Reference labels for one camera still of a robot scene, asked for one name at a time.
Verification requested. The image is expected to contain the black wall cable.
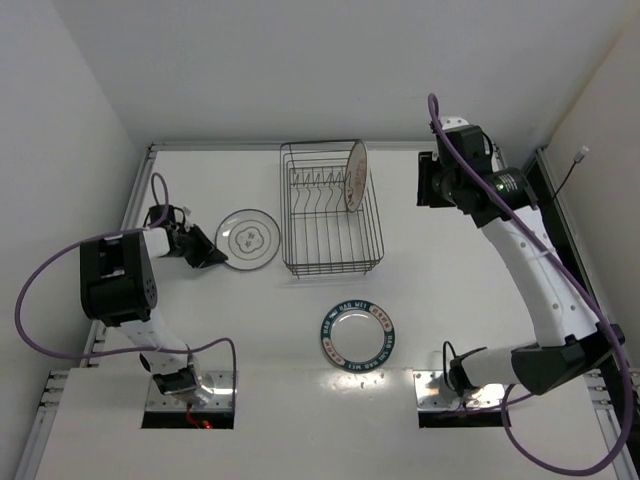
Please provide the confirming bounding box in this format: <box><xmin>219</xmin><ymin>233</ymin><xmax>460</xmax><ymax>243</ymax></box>
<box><xmin>551</xmin><ymin>146</ymin><xmax>590</xmax><ymax>197</ymax></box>

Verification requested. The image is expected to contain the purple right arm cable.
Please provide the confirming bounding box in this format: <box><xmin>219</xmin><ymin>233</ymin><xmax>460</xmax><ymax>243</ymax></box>
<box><xmin>427</xmin><ymin>92</ymin><xmax>635</xmax><ymax>476</ymax></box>

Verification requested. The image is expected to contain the metal base plate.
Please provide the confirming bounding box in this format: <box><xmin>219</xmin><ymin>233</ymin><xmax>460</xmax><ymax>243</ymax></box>
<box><xmin>145</xmin><ymin>371</ymin><xmax>236</xmax><ymax>413</ymax></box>
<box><xmin>413</xmin><ymin>370</ymin><xmax>506</xmax><ymax>413</ymax></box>

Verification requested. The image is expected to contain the orange sunburst white plate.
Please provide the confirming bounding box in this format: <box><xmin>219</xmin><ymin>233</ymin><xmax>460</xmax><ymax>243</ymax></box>
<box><xmin>344</xmin><ymin>140</ymin><xmax>369</xmax><ymax>213</ymax></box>

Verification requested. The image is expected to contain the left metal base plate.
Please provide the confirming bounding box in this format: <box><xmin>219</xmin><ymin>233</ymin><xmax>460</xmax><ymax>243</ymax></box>
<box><xmin>145</xmin><ymin>371</ymin><xmax>236</xmax><ymax>413</ymax></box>

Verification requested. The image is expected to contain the clear glass flower plate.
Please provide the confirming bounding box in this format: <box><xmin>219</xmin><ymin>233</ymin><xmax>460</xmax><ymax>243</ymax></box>
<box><xmin>215</xmin><ymin>209</ymin><xmax>281</xmax><ymax>271</ymax></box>

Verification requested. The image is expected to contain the metal wire dish rack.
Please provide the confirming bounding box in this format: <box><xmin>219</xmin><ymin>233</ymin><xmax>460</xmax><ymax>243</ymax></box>
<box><xmin>279</xmin><ymin>139</ymin><xmax>385</xmax><ymax>278</ymax></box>

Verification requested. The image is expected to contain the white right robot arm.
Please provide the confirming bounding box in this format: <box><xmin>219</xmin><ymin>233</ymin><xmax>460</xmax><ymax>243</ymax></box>
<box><xmin>417</xmin><ymin>117</ymin><xmax>624</xmax><ymax>397</ymax></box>

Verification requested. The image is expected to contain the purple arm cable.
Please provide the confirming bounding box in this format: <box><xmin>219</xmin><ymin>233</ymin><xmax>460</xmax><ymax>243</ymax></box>
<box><xmin>427</xmin><ymin>92</ymin><xmax>635</xmax><ymax>476</ymax></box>
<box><xmin>14</xmin><ymin>172</ymin><xmax>237</xmax><ymax>407</ymax></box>

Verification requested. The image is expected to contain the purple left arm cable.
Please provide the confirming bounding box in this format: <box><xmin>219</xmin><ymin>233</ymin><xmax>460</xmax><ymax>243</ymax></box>
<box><xmin>14</xmin><ymin>172</ymin><xmax>237</xmax><ymax>407</ymax></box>

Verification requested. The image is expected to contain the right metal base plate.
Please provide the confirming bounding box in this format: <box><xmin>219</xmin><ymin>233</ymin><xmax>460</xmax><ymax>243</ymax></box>
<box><xmin>413</xmin><ymin>370</ymin><xmax>506</xmax><ymax>413</ymax></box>

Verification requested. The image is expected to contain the teal rimmed white plate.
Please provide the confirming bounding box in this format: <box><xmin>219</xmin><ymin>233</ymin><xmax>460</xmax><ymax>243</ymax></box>
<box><xmin>319</xmin><ymin>299</ymin><xmax>396</xmax><ymax>374</ymax></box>

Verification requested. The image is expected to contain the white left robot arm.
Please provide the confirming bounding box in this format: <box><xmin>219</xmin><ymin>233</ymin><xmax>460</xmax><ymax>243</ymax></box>
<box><xmin>80</xmin><ymin>205</ymin><xmax>228</xmax><ymax>407</ymax></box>

